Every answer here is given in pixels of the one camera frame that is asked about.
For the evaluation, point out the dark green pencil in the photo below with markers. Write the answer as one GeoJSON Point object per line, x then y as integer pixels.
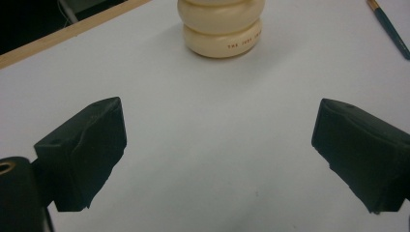
{"type": "Point", "coordinates": [391, 30]}

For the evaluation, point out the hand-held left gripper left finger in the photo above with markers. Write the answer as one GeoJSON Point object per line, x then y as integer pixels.
{"type": "Point", "coordinates": [83, 151]}

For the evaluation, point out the metal stand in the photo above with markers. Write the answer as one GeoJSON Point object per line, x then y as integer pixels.
{"type": "Point", "coordinates": [67, 9]}

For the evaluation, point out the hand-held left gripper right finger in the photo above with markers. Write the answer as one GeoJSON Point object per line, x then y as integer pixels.
{"type": "Point", "coordinates": [364, 148]}

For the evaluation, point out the cream ribbed plastic container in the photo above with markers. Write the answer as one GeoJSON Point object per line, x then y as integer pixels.
{"type": "Point", "coordinates": [221, 27]}

